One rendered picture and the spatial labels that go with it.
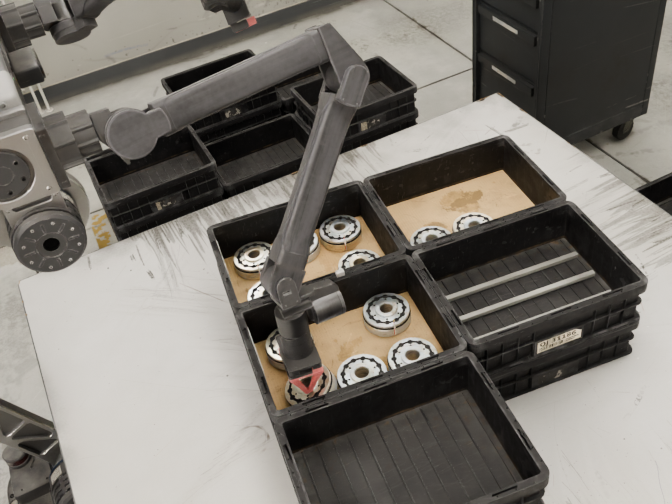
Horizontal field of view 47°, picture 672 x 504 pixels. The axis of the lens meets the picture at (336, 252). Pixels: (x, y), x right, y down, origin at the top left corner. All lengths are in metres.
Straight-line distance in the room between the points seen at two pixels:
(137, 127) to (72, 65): 3.36
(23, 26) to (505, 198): 1.17
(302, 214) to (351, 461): 0.47
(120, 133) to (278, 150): 1.84
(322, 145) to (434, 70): 2.88
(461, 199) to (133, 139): 0.99
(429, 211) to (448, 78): 2.22
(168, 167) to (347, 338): 1.42
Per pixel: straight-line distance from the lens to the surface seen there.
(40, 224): 1.59
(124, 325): 2.02
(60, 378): 1.98
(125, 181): 2.89
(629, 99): 3.50
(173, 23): 4.63
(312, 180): 1.34
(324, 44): 1.32
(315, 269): 1.82
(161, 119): 1.24
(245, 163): 3.00
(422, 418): 1.52
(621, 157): 3.56
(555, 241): 1.86
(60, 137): 1.24
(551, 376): 1.71
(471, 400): 1.54
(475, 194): 1.99
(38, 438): 2.20
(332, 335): 1.67
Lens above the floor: 2.07
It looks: 42 degrees down
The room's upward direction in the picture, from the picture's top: 9 degrees counter-clockwise
